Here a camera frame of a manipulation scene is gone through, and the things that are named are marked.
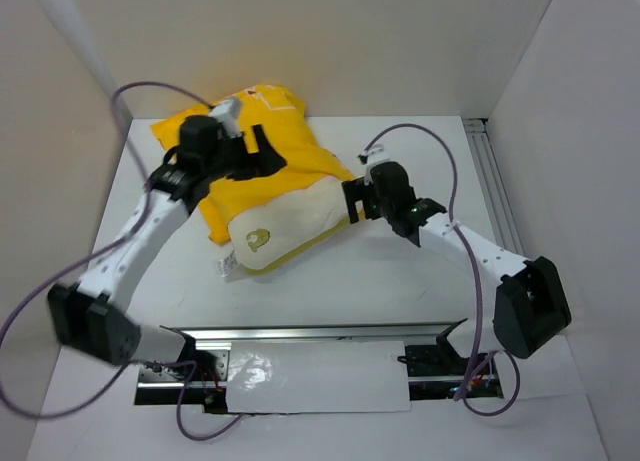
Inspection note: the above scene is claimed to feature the aluminium front rail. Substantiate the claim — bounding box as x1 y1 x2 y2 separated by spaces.
178 323 453 342

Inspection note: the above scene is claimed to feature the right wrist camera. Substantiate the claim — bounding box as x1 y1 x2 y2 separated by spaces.
357 145 390 171

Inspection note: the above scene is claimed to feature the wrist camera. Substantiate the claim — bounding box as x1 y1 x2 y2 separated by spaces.
357 145 390 171
208 96 242 138

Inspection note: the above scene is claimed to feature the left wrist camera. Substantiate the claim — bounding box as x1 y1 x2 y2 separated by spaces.
208 96 242 138

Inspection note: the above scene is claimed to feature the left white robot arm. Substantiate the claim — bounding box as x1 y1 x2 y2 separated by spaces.
47 115 286 380

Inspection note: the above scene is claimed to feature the white cover plate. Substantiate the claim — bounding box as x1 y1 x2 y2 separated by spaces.
225 341 411 414

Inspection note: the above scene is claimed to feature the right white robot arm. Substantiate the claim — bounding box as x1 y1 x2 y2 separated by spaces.
343 161 572 373

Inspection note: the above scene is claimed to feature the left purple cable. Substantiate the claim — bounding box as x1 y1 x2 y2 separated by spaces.
0 80 249 441

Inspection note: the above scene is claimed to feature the yellow pillowcase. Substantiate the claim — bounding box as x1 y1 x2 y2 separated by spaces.
149 83 357 246

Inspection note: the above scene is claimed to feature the cream quilted pillow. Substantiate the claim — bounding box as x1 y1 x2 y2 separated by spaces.
217 176 350 278

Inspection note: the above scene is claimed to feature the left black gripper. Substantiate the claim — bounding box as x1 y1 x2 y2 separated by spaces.
204 125 287 183

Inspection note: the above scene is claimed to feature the aluminium side rail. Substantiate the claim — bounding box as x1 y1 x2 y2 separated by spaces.
462 118 525 255

